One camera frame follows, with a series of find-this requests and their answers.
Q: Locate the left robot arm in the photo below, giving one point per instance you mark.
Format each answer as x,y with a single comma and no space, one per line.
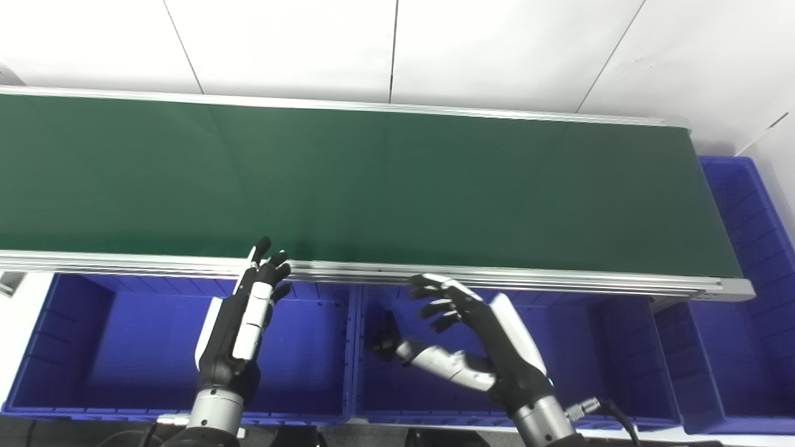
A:
214,416

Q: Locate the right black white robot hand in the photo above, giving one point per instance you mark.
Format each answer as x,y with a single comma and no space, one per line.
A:
509,360

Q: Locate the blue plastic bin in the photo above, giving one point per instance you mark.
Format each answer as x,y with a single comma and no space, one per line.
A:
590,360
739,347
124,347

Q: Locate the aluminium conveyor leg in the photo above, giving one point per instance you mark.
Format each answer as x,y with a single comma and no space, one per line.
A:
9,284

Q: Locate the green conveyor belt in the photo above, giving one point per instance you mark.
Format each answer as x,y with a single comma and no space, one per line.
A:
372,186
372,271

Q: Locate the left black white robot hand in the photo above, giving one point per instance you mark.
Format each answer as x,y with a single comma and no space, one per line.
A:
223,354

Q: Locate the black flanged plastic part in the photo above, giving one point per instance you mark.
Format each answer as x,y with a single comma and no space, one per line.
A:
380,338

